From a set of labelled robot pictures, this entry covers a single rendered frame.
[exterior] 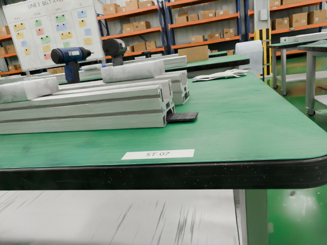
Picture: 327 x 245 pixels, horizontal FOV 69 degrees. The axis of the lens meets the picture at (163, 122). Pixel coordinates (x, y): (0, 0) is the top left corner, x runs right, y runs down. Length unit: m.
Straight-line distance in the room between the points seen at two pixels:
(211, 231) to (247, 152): 0.74
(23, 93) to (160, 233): 0.74
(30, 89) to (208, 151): 0.45
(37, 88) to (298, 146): 0.57
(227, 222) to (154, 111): 0.72
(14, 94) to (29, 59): 3.86
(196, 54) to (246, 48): 1.67
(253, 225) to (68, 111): 0.44
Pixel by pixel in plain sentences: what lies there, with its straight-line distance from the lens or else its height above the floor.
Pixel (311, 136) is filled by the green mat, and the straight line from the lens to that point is 0.40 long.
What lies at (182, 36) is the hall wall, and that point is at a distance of 11.22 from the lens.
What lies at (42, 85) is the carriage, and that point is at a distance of 0.68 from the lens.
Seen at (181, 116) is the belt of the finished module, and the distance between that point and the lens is 0.51.
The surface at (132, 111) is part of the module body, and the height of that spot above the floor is 0.82.
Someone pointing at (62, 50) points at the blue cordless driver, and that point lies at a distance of 1.02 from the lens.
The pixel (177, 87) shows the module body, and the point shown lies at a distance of 0.65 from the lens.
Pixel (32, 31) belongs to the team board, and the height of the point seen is 1.52.
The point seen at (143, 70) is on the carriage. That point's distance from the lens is 0.67.
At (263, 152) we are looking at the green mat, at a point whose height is 0.78.
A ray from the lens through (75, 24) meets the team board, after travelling 4.01.
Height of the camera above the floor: 0.93
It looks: 16 degrees down
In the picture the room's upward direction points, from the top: 9 degrees counter-clockwise
